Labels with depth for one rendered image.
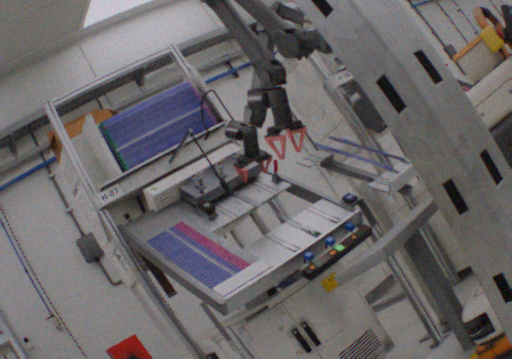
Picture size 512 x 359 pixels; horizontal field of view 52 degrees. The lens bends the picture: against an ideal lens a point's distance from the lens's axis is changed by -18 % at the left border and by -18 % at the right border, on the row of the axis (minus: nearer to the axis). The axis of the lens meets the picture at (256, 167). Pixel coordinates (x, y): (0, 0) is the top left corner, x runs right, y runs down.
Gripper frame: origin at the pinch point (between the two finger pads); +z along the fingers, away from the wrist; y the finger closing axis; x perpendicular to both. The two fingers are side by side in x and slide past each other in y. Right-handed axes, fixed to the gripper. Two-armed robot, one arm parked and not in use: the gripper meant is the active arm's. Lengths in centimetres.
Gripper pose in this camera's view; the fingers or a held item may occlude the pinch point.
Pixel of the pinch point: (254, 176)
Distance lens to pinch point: 241.8
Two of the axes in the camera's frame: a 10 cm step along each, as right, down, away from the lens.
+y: -7.7, 3.8, -5.2
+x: 6.3, 3.2, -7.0
